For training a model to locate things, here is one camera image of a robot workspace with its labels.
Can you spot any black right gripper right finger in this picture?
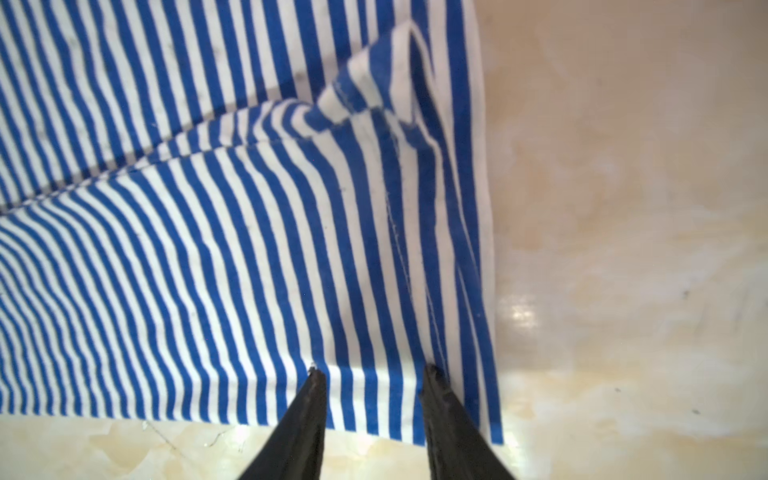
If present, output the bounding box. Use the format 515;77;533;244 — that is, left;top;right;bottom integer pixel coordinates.
421;364;514;480

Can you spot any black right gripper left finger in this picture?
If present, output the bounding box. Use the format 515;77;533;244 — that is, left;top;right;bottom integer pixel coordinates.
240;367;327;480

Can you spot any blue white striped tank top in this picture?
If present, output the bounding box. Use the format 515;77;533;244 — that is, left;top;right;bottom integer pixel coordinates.
1;1;503;444

